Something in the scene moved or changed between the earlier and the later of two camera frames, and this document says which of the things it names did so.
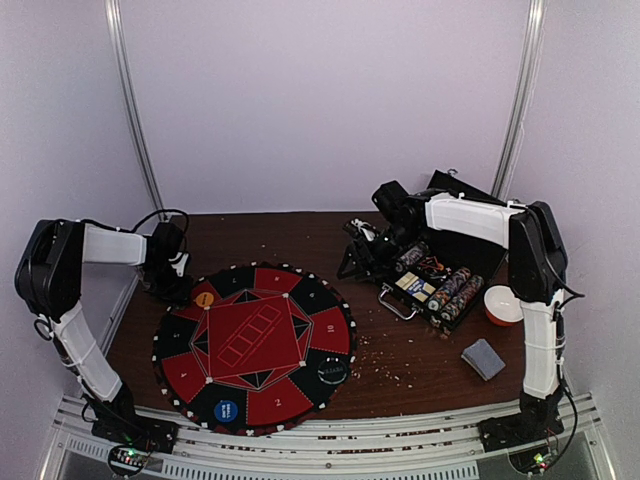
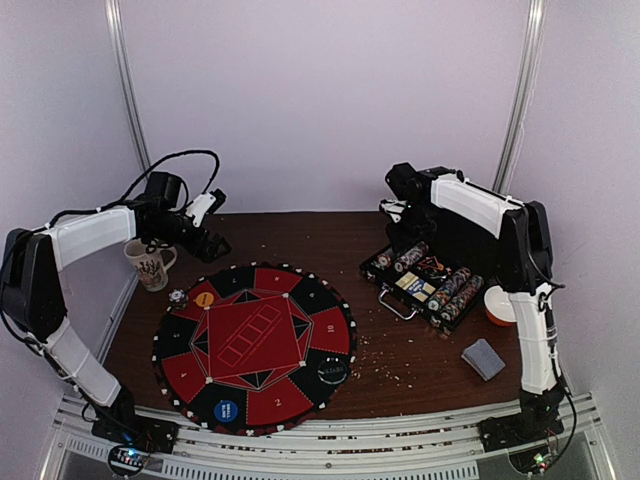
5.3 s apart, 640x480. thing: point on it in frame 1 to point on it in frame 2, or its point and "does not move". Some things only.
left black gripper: (180, 297) to (196, 249)
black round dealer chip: (332, 371) does not move
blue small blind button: (225, 411) does not move
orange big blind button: (204, 299) does not move
